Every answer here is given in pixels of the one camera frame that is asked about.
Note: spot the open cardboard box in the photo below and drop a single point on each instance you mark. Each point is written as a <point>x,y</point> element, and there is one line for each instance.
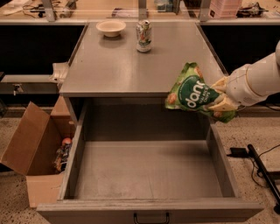
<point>34,150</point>

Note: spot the grey metal counter cabinet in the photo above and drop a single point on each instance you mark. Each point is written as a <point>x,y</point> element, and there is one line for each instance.
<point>113,67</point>

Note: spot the black drawer handle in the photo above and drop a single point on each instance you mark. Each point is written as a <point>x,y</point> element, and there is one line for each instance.
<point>162,218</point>

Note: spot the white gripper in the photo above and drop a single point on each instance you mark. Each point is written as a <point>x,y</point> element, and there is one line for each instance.
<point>237,85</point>

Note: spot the pink storage box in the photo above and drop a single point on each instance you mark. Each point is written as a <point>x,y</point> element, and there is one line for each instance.
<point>224,8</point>

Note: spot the black power adapter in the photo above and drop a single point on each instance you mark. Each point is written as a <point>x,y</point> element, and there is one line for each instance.
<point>238,153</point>

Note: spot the green rice chip bag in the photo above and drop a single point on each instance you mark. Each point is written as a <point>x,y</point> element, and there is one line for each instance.
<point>191,93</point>

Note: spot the beige bowl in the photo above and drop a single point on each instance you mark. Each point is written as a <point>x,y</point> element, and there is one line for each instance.
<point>111,28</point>

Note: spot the open grey top drawer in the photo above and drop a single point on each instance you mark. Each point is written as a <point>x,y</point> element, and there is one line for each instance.
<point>142,158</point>

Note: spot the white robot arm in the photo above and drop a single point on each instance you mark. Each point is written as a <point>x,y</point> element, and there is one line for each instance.
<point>249,84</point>

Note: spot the wooden back workbench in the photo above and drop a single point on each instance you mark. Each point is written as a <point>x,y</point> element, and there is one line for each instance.
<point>78,11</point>

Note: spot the black stand leg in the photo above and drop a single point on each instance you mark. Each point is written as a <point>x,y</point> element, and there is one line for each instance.
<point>269,180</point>

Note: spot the white green drink can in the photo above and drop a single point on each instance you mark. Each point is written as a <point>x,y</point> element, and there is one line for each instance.
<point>143,36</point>

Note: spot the bottle in cardboard box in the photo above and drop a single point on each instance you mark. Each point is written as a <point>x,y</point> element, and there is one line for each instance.
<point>62,155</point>

